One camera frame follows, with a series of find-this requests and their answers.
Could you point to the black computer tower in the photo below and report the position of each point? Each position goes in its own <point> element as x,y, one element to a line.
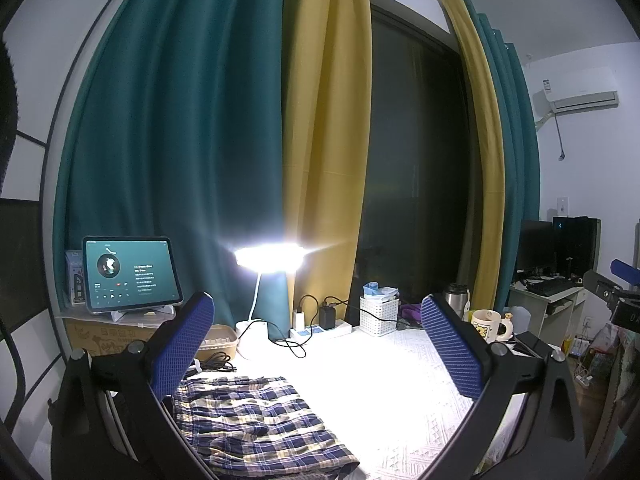
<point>577,245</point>

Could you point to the yellow curtain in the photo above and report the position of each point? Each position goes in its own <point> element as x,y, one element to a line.
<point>325,110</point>
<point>482,160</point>

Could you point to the white computer desk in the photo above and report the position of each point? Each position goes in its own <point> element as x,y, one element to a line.
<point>550,315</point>

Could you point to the brown oval container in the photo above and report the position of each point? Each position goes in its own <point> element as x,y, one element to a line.
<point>220,342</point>

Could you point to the white charger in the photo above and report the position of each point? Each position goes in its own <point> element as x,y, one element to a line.
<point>299,320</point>

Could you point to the teal curtain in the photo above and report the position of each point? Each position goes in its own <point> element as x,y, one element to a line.
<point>175,135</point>
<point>520,160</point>

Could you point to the white bear print mug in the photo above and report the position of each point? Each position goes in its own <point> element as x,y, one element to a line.
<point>485,325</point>

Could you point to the white power strip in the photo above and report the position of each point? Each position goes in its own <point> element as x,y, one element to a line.
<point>325,332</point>

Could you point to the blue yellow plaid pants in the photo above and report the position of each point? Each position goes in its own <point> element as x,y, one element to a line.
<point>260,425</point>

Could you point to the white desk lamp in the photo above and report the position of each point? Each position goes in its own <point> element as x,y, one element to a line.
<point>252,340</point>

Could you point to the white slatted plastic basket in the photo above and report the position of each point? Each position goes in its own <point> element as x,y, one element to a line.
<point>379,317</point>

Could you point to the clear blue plastic bag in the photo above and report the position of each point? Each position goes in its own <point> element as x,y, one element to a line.
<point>380,291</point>

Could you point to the stainless steel tumbler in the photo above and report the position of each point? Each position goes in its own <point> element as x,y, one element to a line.
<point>455,302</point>

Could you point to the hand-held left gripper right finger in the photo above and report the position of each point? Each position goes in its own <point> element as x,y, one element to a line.
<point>452,345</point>

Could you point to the black keyboard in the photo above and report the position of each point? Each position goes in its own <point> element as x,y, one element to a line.
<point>550,288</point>

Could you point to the dark window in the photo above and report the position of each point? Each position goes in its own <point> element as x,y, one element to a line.
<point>415,160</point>

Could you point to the tablet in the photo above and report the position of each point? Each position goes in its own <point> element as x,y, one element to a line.
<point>130,272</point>

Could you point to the white tablet stand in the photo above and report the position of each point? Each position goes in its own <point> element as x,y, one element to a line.
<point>145,312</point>

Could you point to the black charger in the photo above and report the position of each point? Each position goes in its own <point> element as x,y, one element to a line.
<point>328,317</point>

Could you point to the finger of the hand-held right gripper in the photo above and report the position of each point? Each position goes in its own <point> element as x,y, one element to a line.
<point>625,270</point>

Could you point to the white air conditioner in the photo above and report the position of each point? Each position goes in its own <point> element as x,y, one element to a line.
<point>575,90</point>

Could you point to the pale blue box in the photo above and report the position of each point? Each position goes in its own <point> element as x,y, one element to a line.
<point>74,280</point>

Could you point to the purple cloth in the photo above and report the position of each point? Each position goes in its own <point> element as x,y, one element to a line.
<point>411,312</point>

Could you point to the computer monitor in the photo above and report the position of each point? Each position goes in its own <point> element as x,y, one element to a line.
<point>536,250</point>

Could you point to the cardboard box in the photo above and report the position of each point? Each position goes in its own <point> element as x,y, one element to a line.
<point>110,335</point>

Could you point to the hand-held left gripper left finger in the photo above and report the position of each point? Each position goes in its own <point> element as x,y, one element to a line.
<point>185,345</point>

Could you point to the white wall outlet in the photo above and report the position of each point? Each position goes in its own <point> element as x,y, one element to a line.
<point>563,206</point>

